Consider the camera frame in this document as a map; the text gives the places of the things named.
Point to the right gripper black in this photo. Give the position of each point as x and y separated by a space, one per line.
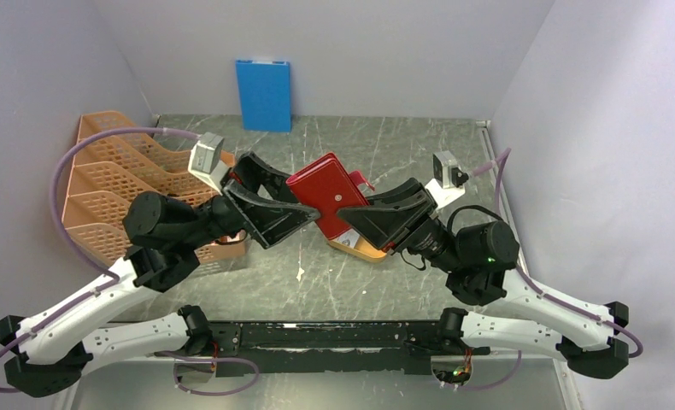
382 224

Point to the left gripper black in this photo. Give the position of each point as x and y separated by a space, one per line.
272 222

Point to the yellow oval tray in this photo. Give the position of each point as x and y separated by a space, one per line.
364 250

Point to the red leather card holder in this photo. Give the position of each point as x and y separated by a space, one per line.
325 185

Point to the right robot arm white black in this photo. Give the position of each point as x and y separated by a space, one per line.
499 306

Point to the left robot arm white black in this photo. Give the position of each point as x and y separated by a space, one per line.
50 351

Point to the silver VIP credit card stack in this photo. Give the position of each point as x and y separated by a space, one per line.
350 238

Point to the orange mesh file organizer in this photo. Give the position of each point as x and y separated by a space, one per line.
103 179

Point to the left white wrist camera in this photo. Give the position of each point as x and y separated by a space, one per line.
206 163

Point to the blue folder against wall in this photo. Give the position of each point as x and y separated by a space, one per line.
264 89

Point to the aluminium frame rail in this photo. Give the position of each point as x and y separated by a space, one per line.
500 200

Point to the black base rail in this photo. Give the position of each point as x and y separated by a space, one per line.
411 347

